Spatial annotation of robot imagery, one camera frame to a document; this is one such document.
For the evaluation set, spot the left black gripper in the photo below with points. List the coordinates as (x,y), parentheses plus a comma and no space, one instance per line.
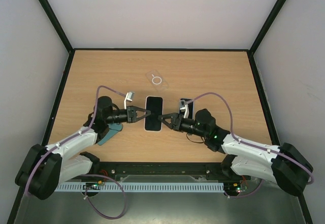
(131,113)

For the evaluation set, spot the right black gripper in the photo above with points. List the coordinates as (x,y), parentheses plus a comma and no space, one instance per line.
(176,121)

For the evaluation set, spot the black phone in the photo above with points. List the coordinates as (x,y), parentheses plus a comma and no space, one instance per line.
(154,112)

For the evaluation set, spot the white translucent phone case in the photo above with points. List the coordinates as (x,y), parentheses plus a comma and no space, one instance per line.
(153,131)

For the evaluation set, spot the light blue phone case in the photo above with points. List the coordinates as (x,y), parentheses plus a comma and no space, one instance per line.
(194,107)

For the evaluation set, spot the blue phone dark screen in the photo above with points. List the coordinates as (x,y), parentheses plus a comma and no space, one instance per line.
(190,107)

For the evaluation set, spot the teal phone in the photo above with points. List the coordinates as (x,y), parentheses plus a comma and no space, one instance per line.
(114,128)

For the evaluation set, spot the clear magsafe phone case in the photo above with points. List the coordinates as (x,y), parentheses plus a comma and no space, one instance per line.
(157,80)

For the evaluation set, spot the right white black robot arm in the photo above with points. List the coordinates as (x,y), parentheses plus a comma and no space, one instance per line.
(283,165)

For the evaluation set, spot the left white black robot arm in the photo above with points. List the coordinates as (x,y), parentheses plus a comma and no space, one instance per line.
(46,167)

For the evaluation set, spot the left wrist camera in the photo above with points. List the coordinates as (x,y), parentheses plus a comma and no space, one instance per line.
(128,98)

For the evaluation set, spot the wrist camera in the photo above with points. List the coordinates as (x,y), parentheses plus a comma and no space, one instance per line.
(183,108)
(128,98)

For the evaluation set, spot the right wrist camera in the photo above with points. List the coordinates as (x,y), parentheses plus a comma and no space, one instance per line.
(183,108)

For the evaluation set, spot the black aluminium frame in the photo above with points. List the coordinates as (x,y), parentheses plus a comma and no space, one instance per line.
(159,166)

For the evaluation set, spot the white slotted cable duct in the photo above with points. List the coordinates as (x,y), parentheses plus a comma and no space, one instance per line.
(142,187)

